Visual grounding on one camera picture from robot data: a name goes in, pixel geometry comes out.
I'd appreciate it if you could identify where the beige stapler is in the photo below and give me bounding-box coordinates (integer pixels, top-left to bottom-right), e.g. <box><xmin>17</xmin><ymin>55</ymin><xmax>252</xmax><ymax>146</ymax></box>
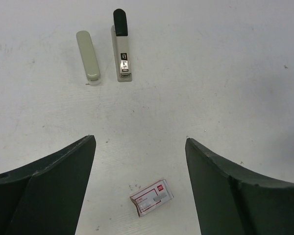
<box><xmin>76</xmin><ymin>30</ymin><xmax>101</xmax><ymax>85</ymax></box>

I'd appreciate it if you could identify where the red white staple box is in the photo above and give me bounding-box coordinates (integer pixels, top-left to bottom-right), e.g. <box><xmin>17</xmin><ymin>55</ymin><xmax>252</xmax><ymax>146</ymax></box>
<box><xmin>129</xmin><ymin>178</ymin><xmax>174</xmax><ymax>217</ymax></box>

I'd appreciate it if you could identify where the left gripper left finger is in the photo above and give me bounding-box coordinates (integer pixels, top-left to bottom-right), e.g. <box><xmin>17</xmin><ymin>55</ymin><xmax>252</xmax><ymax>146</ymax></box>
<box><xmin>0</xmin><ymin>135</ymin><xmax>96</xmax><ymax>235</ymax></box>

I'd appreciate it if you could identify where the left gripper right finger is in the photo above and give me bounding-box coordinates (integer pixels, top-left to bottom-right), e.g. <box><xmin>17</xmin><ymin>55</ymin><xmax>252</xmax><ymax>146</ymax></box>
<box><xmin>185</xmin><ymin>138</ymin><xmax>294</xmax><ymax>235</ymax></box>

